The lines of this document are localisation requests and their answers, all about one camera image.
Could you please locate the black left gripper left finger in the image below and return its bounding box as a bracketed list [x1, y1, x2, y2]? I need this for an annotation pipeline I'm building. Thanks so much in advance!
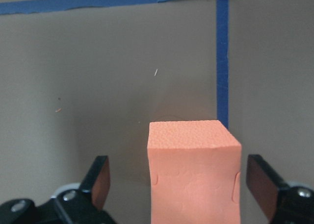
[0, 155, 115, 224]

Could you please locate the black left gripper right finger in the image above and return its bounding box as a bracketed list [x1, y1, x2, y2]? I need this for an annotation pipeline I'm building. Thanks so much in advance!
[246, 154, 314, 224]

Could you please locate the orange foam block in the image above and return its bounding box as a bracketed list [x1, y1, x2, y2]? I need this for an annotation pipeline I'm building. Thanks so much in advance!
[147, 120, 241, 224]

